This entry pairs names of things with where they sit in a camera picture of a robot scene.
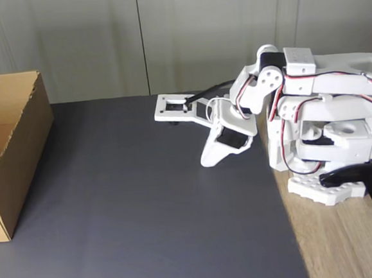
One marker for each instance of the dark grey table mat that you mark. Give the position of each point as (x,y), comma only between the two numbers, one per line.
(129,198)

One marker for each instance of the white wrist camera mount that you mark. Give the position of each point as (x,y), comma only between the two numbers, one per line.
(164,115)

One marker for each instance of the brown cardboard box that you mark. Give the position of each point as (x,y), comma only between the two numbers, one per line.
(28,141)

